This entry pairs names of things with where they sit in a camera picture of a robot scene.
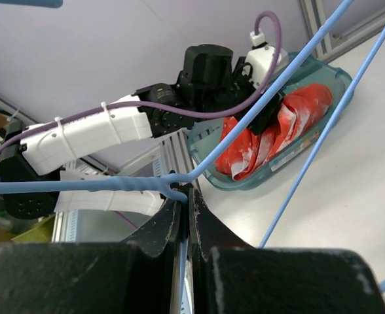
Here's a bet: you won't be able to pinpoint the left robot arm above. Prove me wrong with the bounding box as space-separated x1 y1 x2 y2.
0 43 288 183

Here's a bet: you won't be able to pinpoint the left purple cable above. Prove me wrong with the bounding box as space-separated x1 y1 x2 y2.
0 10 282 183

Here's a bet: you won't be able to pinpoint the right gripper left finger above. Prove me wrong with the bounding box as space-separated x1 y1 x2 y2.
0 200 182 313

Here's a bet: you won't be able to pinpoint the teal plastic tray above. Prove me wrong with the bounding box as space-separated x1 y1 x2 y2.
204 56 352 191

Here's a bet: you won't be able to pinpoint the aluminium frame left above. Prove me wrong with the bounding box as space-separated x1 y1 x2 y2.
300 0 385 62

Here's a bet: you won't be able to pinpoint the light blue hanger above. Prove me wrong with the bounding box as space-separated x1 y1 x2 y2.
0 0 385 314

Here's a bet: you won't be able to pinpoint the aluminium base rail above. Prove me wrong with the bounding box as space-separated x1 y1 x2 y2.
52 131 193 242

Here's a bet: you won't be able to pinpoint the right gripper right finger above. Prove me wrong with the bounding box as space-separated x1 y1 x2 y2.
189 189 385 313

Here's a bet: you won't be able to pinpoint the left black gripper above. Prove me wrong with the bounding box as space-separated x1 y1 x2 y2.
232 91 285 135

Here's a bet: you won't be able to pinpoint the orange white trousers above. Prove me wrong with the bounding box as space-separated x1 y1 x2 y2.
215 83 333 181

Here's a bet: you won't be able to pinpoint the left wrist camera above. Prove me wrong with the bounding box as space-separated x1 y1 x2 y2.
242 31 276 89

